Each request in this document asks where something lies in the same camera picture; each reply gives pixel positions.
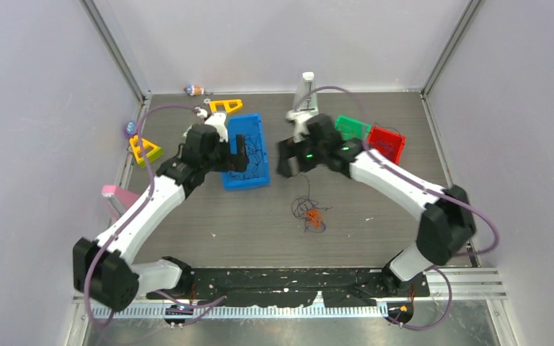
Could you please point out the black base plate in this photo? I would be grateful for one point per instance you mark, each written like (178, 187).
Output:
(294, 287)

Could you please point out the white metronome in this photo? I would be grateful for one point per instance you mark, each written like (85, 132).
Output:
(305, 99)

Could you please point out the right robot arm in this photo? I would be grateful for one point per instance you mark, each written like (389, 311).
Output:
(445, 222)

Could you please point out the red plastic bin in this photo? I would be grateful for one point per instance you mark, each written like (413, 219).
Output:
(389, 142)

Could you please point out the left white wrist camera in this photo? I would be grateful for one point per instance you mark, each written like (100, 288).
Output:
(217, 119)

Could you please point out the pink stand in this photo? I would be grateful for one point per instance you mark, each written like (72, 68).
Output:
(118, 200)

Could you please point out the green plastic bin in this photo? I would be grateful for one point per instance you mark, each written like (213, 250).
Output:
(351, 128)

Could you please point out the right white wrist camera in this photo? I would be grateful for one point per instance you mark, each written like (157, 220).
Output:
(299, 119)

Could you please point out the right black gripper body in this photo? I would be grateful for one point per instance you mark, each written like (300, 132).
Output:
(311, 156)

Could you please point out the purple round toy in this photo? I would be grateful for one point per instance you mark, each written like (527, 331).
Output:
(131, 129)

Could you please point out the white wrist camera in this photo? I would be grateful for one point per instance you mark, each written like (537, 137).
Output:
(299, 119)
(217, 119)

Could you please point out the yellow triangle toy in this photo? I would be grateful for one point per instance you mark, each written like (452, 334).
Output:
(228, 106)
(144, 151)

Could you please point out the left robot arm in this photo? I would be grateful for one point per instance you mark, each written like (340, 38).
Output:
(104, 268)

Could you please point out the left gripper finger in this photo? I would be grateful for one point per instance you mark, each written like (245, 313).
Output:
(229, 165)
(241, 157)

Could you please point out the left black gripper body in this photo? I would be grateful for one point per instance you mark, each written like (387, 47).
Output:
(218, 161)

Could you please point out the small figurine toy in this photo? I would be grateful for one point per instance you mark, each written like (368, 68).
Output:
(194, 91)

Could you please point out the blue plastic bin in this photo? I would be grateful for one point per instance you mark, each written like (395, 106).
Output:
(257, 173)

